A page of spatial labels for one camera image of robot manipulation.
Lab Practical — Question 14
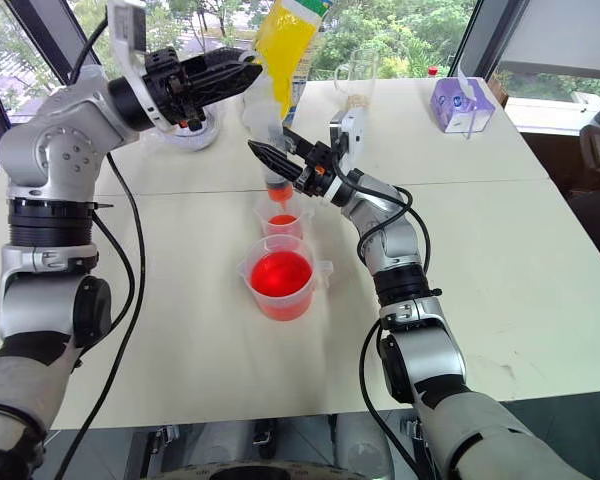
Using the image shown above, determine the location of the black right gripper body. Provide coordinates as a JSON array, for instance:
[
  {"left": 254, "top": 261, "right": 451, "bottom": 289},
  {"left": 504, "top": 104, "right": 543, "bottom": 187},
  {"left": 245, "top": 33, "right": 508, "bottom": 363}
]
[{"left": 292, "top": 141, "right": 339, "bottom": 201}]

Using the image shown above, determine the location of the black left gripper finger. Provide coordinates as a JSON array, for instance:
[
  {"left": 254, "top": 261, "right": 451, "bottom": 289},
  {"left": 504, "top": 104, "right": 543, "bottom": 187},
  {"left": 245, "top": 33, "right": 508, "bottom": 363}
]
[
  {"left": 182, "top": 62, "right": 265, "bottom": 109},
  {"left": 179, "top": 47, "right": 256, "bottom": 74}
]

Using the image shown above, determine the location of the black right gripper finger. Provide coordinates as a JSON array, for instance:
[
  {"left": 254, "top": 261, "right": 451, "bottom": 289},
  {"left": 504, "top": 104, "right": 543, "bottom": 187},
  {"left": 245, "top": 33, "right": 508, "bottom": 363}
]
[
  {"left": 247, "top": 140, "right": 305, "bottom": 183},
  {"left": 281, "top": 126, "right": 326, "bottom": 157}
]

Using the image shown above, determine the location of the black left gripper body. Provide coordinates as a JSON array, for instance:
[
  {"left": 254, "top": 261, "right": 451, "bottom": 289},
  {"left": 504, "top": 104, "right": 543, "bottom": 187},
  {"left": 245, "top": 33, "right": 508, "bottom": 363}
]
[{"left": 142, "top": 47, "right": 207, "bottom": 133}]

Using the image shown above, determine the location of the clear plastic bottle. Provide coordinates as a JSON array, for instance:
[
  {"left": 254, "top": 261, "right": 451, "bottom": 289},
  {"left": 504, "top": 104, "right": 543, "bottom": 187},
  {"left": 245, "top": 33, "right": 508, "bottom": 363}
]
[{"left": 240, "top": 49, "right": 297, "bottom": 206}]

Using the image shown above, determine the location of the small clear measuring cup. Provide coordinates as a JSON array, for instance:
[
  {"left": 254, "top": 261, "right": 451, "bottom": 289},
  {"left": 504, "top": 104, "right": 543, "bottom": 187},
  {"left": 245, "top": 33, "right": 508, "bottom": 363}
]
[{"left": 253, "top": 199, "right": 312, "bottom": 242}]

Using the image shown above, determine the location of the large clear measuring cup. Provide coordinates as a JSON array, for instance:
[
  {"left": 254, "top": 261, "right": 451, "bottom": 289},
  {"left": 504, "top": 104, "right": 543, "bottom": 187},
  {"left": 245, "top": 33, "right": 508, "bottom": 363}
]
[{"left": 236, "top": 233, "right": 335, "bottom": 323}]

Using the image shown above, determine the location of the clear round plastic container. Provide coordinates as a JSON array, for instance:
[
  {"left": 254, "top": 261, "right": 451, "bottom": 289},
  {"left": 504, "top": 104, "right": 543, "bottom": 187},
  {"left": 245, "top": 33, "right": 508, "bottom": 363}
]
[{"left": 162, "top": 102, "right": 226, "bottom": 153}]

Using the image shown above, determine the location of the yellow plastic bag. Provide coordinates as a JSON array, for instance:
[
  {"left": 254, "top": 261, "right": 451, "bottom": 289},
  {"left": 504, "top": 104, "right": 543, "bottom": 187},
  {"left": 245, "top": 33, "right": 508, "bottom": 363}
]
[{"left": 253, "top": 0, "right": 332, "bottom": 122}]

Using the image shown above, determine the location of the clear glass pitcher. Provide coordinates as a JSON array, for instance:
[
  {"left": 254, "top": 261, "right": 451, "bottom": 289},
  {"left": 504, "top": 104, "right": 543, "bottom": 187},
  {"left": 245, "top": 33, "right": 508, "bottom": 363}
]
[{"left": 333, "top": 48, "right": 382, "bottom": 109}]

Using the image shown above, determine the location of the purple tissue box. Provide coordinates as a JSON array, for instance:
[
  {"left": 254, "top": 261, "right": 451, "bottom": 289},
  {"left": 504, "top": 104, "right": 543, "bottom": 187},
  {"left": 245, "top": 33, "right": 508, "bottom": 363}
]
[{"left": 429, "top": 77, "right": 498, "bottom": 137}]

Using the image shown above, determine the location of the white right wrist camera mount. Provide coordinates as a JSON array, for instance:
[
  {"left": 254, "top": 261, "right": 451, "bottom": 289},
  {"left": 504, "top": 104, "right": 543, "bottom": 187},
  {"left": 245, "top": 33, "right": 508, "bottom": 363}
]
[{"left": 328, "top": 106, "right": 369, "bottom": 177}]

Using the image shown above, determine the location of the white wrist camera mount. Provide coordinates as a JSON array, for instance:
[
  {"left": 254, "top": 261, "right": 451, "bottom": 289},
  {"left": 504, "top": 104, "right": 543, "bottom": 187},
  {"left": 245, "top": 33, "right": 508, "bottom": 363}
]
[
  {"left": 328, "top": 106, "right": 369, "bottom": 177},
  {"left": 105, "top": 0, "right": 181, "bottom": 134}
]

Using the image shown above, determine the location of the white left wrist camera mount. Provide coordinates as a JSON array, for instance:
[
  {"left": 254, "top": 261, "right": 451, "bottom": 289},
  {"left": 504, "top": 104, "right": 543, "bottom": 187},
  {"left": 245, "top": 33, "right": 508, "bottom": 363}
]
[{"left": 105, "top": 0, "right": 181, "bottom": 134}]

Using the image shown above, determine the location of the black window frame beam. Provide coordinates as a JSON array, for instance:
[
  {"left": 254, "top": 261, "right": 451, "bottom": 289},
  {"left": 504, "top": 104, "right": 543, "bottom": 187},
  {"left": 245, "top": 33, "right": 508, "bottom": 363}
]
[
  {"left": 9, "top": 0, "right": 104, "bottom": 87},
  {"left": 448, "top": 0, "right": 527, "bottom": 84}
]

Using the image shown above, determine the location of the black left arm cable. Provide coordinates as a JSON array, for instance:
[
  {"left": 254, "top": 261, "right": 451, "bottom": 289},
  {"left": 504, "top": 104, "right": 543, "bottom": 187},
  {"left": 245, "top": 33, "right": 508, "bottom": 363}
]
[{"left": 53, "top": 17, "right": 147, "bottom": 480}]

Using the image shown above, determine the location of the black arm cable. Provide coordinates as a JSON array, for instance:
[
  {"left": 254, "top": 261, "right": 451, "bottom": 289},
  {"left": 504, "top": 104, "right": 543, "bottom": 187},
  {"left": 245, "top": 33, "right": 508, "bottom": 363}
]
[
  {"left": 329, "top": 149, "right": 434, "bottom": 480},
  {"left": 53, "top": 17, "right": 147, "bottom": 480}
]

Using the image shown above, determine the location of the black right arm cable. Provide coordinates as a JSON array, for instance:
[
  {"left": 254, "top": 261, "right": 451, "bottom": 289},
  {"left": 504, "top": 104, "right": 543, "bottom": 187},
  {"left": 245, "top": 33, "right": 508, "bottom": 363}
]
[{"left": 329, "top": 149, "right": 434, "bottom": 480}]

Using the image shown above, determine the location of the small black bracket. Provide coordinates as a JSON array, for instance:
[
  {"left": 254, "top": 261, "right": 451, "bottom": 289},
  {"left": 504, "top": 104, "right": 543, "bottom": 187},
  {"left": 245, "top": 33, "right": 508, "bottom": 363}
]
[{"left": 252, "top": 418, "right": 279, "bottom": 459}]

